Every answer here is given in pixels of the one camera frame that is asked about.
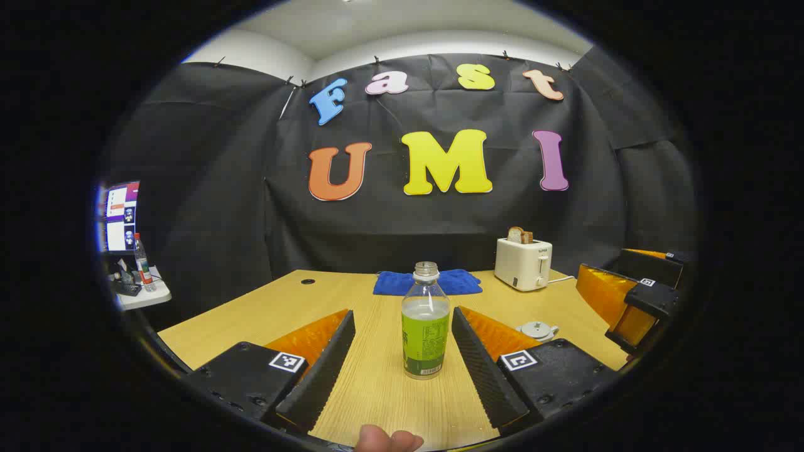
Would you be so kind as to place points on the white toaster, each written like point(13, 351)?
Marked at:
point(521, 263)

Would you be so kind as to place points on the black keyboard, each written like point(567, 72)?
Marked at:
point(127, 289)

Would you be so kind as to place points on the white ceramic teacup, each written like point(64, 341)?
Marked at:
point(539, 333)

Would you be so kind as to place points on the black backdrop cloth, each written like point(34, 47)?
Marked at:
point(220, 188)

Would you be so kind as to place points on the bread slice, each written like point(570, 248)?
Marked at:
point(519, 235)

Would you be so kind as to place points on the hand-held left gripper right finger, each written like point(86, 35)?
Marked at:
point(480, 370)

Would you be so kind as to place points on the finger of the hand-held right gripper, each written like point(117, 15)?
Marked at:
point(656, 304)
point(600, 292)

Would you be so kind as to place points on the white side table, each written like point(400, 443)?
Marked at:
point(151, 296)

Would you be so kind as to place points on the red label plastic bottle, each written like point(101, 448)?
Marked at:
point(144, 267)

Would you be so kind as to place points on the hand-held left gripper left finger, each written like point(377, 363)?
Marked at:
point(326, 370)

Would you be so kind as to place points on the green label water bottle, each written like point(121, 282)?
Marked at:
point(425, 333)

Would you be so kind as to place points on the blue towel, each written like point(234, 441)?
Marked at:
point(402, 284)

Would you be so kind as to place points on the computer monitor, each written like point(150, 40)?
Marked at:
point(122, 216)

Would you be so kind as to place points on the white teacup lid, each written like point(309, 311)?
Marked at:
point(537, 326)

